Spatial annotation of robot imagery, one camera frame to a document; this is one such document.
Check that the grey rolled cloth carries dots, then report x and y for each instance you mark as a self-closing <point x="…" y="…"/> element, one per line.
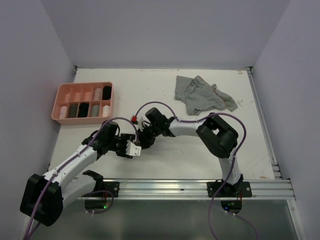
<point x="95" y="111"/>

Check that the grey striped underwear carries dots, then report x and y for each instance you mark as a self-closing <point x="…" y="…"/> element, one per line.
<point x="199" y="96"/>

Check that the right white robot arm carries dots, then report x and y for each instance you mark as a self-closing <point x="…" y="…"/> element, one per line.
<point x="220" y="138"/>

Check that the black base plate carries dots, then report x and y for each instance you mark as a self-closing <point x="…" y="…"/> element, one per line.
<point x="240" y="189"/>
<point x="113" y="187"/>

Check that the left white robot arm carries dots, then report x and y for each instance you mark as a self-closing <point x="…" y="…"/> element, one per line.
<point x="45" y="196"/>

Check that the black rolled cloth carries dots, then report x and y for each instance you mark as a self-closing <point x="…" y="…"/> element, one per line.
<point x="106" y="93"/>
<point x="83" y="110"/>

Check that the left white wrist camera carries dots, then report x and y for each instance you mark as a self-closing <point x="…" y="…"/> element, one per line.
<point x="132" y="149"/>

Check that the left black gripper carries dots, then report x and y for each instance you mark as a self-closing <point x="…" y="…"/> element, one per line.
<point x="125" y="136"/>

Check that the black rolled cloth front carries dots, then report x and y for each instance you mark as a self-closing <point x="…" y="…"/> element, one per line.
<point x="83" y="110"/>

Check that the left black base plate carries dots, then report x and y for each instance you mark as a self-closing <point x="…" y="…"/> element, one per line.
<point x="113" y="187"/>

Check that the black rolled cloth back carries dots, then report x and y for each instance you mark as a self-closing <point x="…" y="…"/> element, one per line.
<point x="106" y="93"/>

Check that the aluminium mounting rail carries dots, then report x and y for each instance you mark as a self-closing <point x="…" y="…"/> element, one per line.
<point x="168" y="189"/>

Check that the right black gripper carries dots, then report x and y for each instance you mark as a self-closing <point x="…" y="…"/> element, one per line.
<point x="144" y="141"/>

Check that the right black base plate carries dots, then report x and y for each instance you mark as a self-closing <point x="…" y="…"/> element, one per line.
<point x="240" y="189"/>

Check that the white rolled cloth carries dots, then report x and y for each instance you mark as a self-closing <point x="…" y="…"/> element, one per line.
<point x="106" y="111"/>

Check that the pink divided storage tray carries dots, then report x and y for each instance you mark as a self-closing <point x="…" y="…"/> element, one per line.
<point x="76" y="93"/>

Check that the beige rolled cloth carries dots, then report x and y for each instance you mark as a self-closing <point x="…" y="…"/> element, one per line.
<point x="97" y="94"/>

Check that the olive rolled cloth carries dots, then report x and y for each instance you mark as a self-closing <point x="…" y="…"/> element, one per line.
<point x="72" y="111"/>

